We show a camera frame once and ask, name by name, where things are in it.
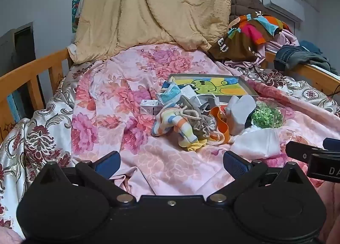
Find yellow blanket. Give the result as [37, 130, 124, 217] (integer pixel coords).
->
[73, 0, 233, 64]

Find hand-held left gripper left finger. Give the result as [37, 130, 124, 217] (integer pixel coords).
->
[36, 150, 135, 204]

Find white face mask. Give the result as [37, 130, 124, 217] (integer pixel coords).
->
[183, 86, 198, 99]

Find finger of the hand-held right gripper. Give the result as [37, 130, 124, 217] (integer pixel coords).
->
[323, 138, 340, 154]
[286, 141, 323, 161]

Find grey cloth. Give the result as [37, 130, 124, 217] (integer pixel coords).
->
[225, 94, 257, 136]

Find teal wall poster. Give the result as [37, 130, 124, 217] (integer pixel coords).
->
[71, 0, 83, 33]

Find orange band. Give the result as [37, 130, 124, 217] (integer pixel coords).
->
[210, 106, 230, 145]

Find white blue mask packet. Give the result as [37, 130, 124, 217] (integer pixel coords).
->
[157, 80, 184, 105]

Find brown multicolour printed garment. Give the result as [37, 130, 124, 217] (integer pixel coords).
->
[208, 14, 291, 61]

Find small white box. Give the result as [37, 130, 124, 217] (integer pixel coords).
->
[140, 99, 164, 115]

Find grey face mask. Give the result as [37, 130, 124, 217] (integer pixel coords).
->
[191, 94, 217, 109]

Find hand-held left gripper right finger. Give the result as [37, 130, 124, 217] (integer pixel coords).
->
[208, 150, 303, 204]

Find beige drawstring pouch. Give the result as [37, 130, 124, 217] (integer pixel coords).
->
[181, 95, 217, 141]

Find pink floral bedsheet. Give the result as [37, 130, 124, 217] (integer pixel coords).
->
[70, 43, 340, 199]

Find blue jeans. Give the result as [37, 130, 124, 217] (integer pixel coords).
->
[273, 44, 319, 71]

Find grey tray with painted bottom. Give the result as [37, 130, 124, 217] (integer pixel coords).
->
[166, 74, 259, 101]

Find brown quilt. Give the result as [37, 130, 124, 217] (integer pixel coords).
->
[229, 0, 269, 18]

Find glass bowl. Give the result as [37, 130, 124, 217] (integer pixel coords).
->
[250, 100, 286, 130]

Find yellow sock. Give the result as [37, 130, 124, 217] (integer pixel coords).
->
[186, 139, 208, 152]

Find pastel striped sock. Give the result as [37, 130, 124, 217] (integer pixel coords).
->
[152, 103, 198, 147]

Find white cloth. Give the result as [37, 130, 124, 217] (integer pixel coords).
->
[230, 127, 282, 158]

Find grey door frame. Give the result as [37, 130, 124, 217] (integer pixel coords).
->
[0, 22, 36, 74]

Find white burgundy damask bedspread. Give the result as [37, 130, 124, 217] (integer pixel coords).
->
[0, 59, 340, 236]

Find grey-green garment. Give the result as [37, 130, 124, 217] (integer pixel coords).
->
[305, 51, 333, 72]

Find white air conditioner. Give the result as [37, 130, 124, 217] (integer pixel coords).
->
[262, 0, 305, 22]

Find pile of green paper stars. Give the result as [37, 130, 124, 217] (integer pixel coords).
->
[252, 103, 282, 129]

